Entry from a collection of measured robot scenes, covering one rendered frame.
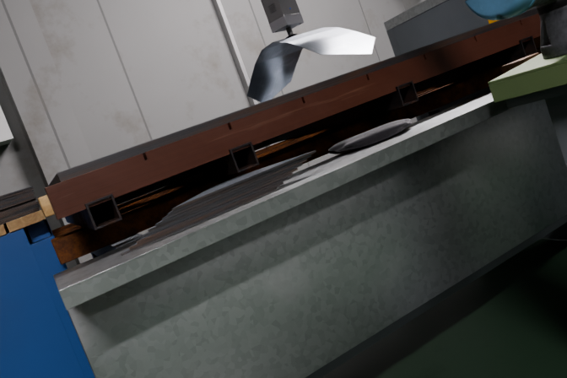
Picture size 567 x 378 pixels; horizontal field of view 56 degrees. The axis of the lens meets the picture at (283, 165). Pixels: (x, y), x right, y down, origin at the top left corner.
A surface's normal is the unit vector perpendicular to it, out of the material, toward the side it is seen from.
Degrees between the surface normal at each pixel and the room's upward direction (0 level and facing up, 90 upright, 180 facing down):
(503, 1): 98
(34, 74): 90
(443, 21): 90
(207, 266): 90
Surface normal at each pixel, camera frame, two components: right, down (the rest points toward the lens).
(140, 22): 0.55, -0.13
